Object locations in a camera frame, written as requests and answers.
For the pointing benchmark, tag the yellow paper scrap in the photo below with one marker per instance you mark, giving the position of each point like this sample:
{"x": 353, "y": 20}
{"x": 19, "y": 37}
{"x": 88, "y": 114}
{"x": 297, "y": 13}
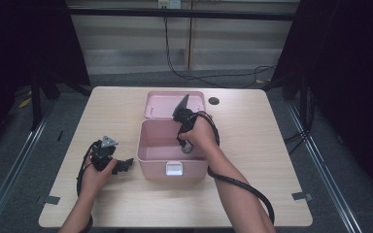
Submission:
{"x": 24, "y": 103}
{"x": 261, "y": 81}

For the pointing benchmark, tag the small black floor strip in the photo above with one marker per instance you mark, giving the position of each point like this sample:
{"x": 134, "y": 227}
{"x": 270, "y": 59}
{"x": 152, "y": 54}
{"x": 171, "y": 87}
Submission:
{"x": 60, "y": 135}

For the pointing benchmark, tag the black horizontal bar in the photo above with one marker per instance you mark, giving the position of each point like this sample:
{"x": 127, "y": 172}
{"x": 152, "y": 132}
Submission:
{"x": 175, "y": 14}

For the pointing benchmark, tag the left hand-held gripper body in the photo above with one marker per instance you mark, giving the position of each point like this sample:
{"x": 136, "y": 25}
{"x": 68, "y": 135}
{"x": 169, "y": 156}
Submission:
{"x": 102, "y": 155}

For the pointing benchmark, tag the white wall outlet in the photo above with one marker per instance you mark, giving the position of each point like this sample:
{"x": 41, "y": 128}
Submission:
{"x": 169, "y": 4}

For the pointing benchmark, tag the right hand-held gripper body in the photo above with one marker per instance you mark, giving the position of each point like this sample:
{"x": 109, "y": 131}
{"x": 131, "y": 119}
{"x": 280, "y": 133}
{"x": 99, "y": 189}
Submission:
{"x": 185, "y": 119}

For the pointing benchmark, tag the dark round table grommet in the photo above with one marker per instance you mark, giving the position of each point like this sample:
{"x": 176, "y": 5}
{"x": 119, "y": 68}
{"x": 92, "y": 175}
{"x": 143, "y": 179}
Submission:
{"x": 213, "y": 100}

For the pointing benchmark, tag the aluminium floor rail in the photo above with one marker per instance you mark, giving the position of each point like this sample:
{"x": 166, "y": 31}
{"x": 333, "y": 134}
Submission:
{"x": 13, "y": 170}
{"x": 325, "y": 176}

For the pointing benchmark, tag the small round greenish object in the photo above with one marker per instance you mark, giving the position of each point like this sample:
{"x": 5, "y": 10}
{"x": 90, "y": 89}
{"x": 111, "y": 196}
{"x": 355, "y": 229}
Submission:
{"x": 187, "y": 150}

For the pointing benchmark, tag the person's right hand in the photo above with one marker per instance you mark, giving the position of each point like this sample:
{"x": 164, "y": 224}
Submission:
{"x": 205, "y": 136}

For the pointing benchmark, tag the black metal stand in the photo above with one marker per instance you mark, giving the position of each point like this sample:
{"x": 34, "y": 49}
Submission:
{"x": 35, "y": 106}
{"x": 304, "y": 103}

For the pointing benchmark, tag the black curtain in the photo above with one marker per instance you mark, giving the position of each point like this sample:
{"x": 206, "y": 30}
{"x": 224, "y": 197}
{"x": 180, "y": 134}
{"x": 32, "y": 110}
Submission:
{"x": 13, "y": 48}
{"x": 353, "y": 64}

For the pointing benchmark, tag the grey tape piece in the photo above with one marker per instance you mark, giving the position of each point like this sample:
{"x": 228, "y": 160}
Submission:
{"x": 301, "y": 196}
{"x": 52, "y": 200}

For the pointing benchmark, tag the person's left hand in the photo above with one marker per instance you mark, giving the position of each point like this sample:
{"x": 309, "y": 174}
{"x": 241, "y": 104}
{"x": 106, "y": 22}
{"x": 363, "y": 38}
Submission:
{"x": 94, "y": 183}

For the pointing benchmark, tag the pink lunch box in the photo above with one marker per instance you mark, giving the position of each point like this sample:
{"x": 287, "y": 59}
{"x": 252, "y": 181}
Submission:
{"x": 158, "y": 145}

